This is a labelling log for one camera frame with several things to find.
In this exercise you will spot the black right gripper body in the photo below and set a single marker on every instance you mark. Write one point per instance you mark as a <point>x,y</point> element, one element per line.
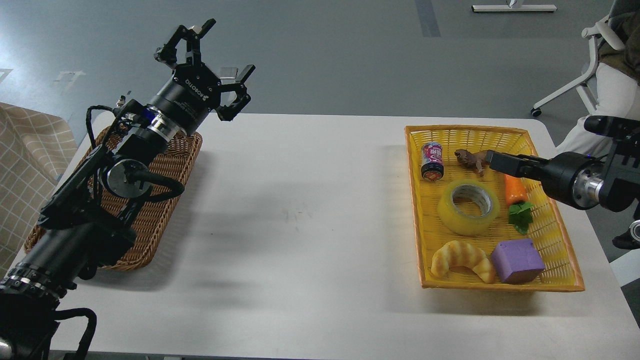
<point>563,179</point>

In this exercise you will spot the white office chair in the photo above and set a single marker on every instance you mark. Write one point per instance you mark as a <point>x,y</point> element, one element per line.
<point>604,31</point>

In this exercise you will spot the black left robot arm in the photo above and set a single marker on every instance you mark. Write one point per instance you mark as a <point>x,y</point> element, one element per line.
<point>88,220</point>

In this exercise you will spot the toy croissant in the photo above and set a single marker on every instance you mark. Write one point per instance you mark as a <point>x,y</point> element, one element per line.
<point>458,253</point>

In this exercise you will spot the brown toy lion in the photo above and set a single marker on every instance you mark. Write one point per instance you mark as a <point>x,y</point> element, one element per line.
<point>472,160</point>

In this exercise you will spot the white stand base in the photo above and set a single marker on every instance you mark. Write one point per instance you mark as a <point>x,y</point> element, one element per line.
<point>514,6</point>

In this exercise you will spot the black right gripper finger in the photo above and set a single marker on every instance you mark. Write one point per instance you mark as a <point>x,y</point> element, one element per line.
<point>525,170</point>
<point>507,160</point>

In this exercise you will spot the small drink can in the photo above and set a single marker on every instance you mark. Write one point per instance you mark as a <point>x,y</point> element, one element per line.
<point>432,167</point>

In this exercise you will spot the seated person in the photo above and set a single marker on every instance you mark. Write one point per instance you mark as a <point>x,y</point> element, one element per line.
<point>617,85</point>

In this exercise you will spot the beige checkered cloth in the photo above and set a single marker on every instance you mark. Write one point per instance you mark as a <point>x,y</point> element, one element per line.
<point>35,150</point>

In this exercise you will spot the yellow plastic basket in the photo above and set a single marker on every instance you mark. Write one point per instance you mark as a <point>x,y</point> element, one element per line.
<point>547,231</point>

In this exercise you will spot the yellow tape roll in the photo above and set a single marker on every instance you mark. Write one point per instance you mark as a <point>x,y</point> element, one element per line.
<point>468,207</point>

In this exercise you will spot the orange toy carrot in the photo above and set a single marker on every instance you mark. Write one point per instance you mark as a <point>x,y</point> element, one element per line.
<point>519,207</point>

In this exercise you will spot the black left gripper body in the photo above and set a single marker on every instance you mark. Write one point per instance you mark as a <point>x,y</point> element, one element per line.
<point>188,96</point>

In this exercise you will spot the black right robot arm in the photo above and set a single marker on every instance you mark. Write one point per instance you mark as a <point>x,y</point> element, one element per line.
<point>614,182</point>

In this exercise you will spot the purple foam block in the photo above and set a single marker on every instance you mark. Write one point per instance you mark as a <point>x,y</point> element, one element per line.
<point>517,261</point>

